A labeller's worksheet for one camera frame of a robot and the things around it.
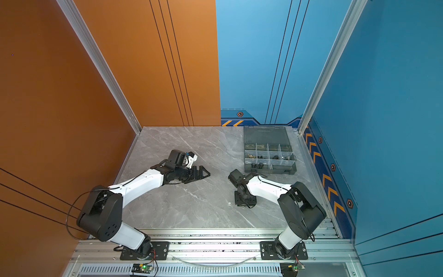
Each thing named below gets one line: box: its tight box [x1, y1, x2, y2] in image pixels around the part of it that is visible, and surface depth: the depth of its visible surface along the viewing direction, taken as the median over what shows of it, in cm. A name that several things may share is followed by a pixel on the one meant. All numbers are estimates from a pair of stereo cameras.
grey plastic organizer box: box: [243, 125, 298, 175], surface depth 106 cm
